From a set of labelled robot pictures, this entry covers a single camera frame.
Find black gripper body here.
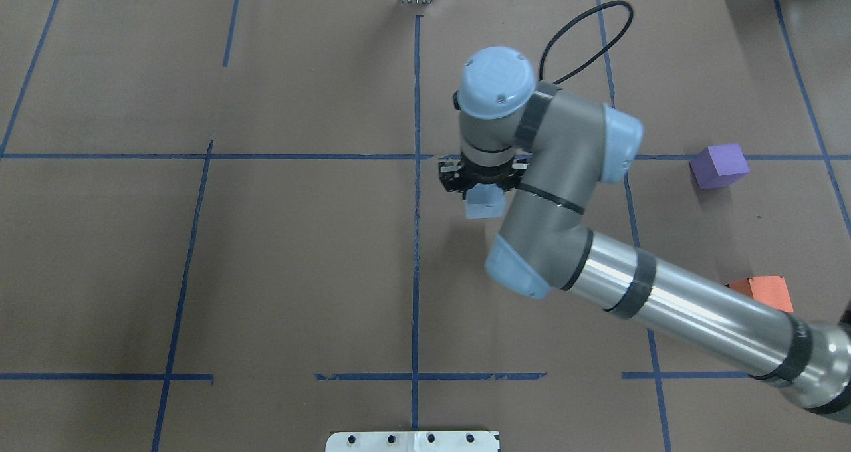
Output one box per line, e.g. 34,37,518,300
437,156,529,199

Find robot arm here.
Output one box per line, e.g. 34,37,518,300
437,45,849,423

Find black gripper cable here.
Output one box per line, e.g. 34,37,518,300
537,0,634,86

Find orange foam block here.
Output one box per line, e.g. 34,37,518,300
726,275,795,313

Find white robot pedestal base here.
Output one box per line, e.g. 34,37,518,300
325,430,502,451

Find light blue foam block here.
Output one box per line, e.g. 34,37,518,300
464,183,507,219

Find purple foam block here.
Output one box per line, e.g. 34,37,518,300
689,143,751,189

